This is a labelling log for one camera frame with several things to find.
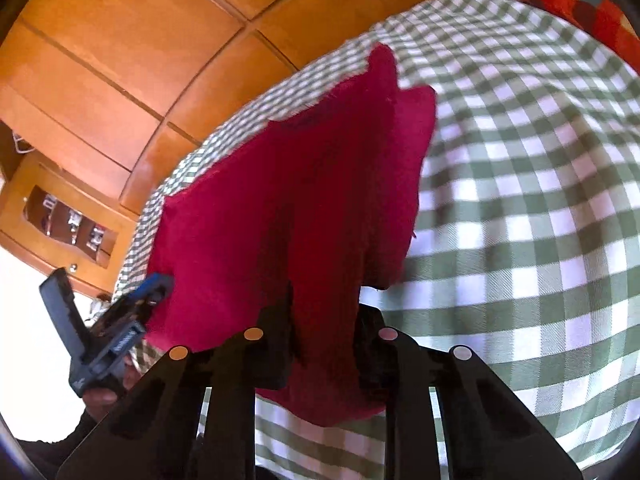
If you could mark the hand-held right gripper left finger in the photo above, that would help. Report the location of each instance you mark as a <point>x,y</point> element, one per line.
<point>270,357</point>

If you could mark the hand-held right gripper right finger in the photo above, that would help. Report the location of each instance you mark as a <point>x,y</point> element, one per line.
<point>375,360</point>

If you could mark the person's left forearm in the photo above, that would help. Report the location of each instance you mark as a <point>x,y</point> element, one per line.
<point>60,452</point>

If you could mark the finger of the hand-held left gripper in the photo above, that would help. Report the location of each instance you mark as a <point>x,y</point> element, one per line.
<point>150,284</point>

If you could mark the person's left hand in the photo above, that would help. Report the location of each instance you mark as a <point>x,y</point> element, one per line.
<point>107,395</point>

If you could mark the wooden wardrobe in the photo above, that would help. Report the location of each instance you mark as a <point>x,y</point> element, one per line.
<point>125,60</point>

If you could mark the colourful plaid cloth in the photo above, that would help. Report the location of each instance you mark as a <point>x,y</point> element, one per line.
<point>575,5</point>

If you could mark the green checked blanket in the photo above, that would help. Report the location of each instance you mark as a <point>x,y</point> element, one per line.
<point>525,260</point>

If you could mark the wooden glass-door cabinet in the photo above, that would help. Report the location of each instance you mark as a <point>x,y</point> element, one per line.
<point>20,210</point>

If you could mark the red embroidered sweater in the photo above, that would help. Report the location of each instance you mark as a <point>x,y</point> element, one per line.
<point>300,210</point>

